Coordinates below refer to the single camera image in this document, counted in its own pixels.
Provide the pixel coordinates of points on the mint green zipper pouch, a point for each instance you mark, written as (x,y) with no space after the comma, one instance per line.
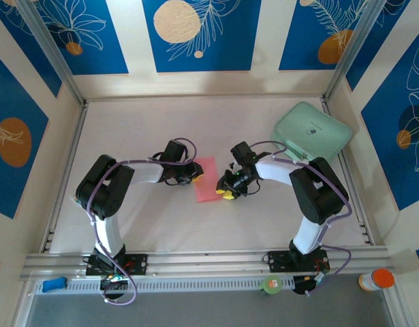
(314,126)

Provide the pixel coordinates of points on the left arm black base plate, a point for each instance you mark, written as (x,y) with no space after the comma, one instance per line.
(137,264)

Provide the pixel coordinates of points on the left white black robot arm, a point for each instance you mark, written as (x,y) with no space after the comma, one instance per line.
(108,235)

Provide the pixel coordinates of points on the orange-capped bottle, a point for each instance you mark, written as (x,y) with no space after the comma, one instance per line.
(379,279)

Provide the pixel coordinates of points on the grey metal panel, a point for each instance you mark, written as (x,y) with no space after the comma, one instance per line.
(209,310)

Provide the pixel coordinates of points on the pink paper sheet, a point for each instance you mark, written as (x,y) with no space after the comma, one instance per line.
(207,184)

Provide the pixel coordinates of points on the green tape roll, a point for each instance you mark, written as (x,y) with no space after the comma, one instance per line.
(270,285)

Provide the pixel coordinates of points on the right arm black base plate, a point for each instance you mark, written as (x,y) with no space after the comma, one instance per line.
(277,262)

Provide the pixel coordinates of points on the blue bone-shaped sponge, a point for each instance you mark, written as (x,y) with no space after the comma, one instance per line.
(54,285)

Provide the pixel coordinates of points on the wide aluminium mounting rail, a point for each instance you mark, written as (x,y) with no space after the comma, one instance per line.
(209,264)

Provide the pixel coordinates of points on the aluminium frame post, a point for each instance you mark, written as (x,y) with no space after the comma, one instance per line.
(49,47)
(354,47)

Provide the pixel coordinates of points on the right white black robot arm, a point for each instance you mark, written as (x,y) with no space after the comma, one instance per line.
(306,235)

